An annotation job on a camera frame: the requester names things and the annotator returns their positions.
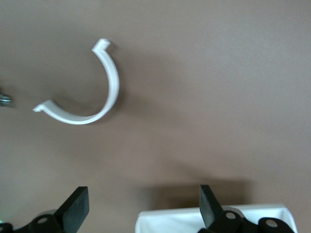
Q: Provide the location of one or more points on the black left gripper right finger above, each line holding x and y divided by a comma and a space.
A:
209, 206

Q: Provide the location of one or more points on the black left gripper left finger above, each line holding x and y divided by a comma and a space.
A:
75, 211

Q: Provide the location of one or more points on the white plastic tray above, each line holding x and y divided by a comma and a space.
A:
170, 218

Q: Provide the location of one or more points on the white curved plastic clip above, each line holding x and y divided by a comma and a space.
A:
114, 80

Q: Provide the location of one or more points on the small metal toggle switch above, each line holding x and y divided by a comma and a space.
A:
4, 98

